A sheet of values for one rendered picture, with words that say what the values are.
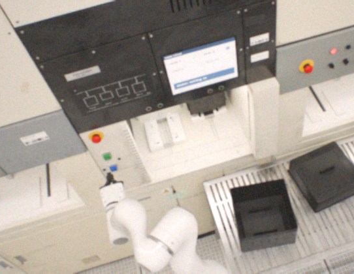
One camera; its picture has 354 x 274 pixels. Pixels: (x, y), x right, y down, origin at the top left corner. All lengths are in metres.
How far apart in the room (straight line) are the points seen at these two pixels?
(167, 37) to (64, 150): 0.69
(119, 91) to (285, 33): 0.70
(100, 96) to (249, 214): 0.98
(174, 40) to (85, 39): 0.31
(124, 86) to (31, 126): 0.40
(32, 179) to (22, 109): 0.86
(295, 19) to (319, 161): 0.84
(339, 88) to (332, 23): 0.82
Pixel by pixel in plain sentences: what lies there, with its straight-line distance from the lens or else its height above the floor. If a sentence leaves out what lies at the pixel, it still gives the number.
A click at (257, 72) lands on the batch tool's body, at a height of 1.46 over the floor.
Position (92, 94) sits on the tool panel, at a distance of 1.63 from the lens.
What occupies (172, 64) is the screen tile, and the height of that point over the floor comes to 1.63.
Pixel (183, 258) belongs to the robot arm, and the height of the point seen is 1.41.
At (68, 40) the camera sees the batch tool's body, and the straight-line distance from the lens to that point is 1.47.
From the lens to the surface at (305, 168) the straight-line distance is 2.16.
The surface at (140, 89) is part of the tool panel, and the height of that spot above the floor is 1.55.
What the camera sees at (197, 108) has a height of 0.98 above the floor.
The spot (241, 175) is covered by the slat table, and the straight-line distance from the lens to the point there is 2.25.
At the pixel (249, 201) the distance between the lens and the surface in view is 2.16.
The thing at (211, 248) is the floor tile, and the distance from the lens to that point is 2.90.
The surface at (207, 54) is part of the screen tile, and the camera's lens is 1.59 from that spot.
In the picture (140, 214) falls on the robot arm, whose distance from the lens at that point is 1.30.
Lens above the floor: 2.69
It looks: 54 degrees down
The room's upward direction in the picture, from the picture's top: 10 degrees counter-clockwise
